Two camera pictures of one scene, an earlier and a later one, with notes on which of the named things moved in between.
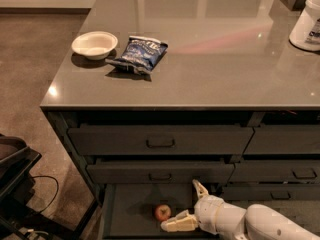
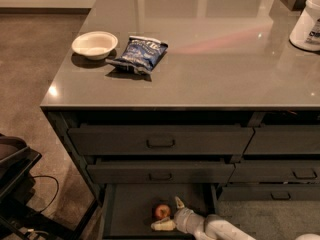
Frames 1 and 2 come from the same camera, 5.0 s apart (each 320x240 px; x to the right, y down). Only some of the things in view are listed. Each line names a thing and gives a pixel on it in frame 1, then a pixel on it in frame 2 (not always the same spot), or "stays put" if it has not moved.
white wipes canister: (306, 32) stays put
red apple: (162, 212) stays put
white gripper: (209, 211) to (183, 218)
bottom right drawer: (272, 193) stays put
